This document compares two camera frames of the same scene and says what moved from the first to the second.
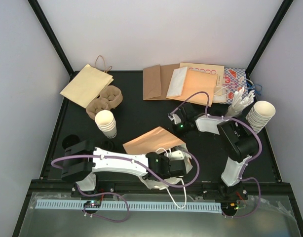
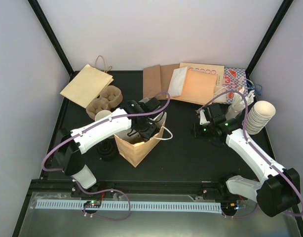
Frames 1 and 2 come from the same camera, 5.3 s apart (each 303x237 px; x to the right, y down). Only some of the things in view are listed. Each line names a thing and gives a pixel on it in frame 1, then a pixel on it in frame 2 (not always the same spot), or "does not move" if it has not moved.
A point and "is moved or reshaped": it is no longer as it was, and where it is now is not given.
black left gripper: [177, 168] → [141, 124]
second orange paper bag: [196, 81] does not move
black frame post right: [267, 37] does not move
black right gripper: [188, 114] → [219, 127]
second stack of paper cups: [260, 114] does not move
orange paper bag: [161, 141] is moved or reshaped
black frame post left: [53, 37] does not move
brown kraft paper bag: [156, 81] does not move
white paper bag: [177, 82] does not move
